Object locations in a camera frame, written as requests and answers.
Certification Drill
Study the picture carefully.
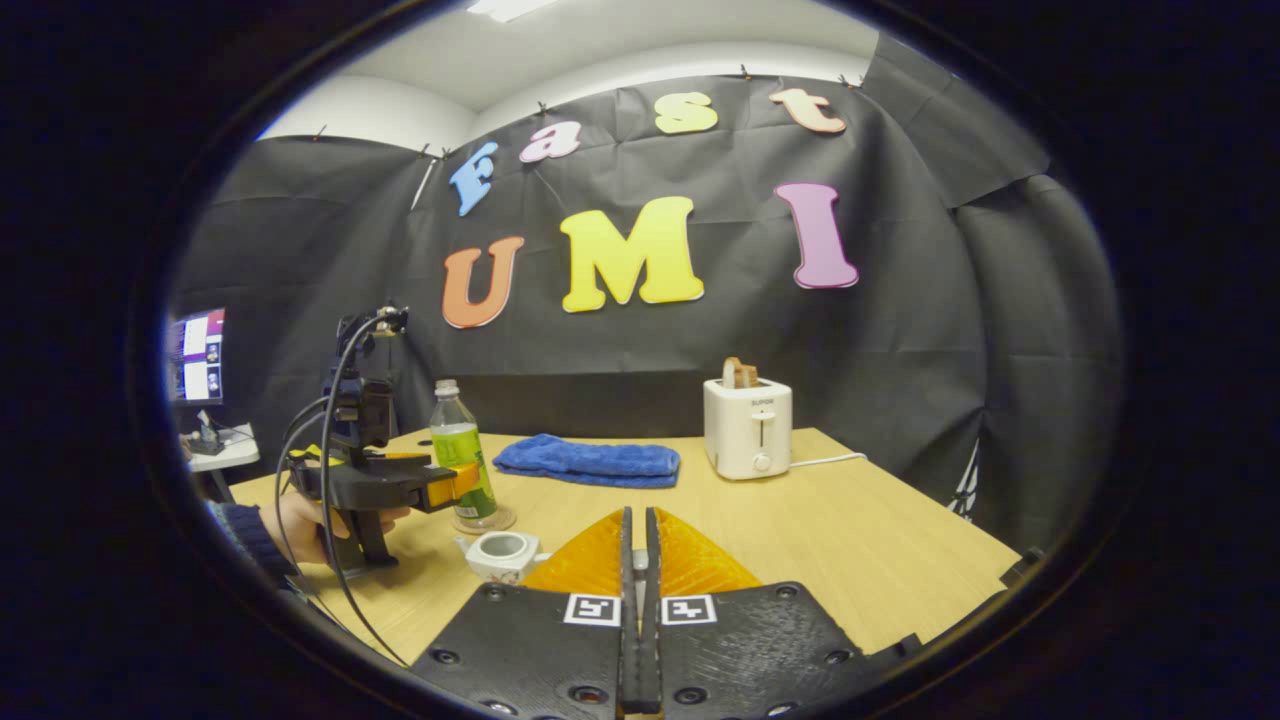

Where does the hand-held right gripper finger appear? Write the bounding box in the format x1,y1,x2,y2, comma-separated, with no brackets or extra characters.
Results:
642,505,874,719
410,505,641,720

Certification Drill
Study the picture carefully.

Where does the green label water bottle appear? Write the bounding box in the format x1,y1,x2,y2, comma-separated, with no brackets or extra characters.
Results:
430,378,499,521

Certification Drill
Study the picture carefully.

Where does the round cork coaster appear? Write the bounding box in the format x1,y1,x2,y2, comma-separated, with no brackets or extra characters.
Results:
450,505,518,536

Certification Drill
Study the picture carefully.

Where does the white teacup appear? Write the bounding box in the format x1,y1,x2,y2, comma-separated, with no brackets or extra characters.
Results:
455,530,553,586

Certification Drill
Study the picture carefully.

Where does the white side table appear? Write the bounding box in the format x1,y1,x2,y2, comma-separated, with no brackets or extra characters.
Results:
185,422,263,501

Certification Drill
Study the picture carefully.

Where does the blue folded towel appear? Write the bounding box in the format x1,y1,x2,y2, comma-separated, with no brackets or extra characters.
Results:
492,433,682,489

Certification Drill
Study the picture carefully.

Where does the computer monitor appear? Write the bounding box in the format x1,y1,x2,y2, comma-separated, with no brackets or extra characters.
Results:
165,307,227,406

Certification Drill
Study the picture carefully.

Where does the white toaster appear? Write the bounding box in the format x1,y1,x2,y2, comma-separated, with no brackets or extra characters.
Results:
703,377,794,481

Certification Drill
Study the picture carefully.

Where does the white metal stand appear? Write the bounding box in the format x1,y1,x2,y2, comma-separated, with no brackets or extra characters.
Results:
950,435,986,521

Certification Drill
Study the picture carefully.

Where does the black backdrop cloth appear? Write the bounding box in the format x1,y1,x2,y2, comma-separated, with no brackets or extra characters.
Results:
170,30,1126,556

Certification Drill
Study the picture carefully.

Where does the ceiling light panel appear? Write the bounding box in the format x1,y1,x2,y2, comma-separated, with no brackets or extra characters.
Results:
465,0,561,23

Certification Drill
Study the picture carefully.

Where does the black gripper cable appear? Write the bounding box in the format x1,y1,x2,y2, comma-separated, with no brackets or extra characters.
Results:
272,312,411,669

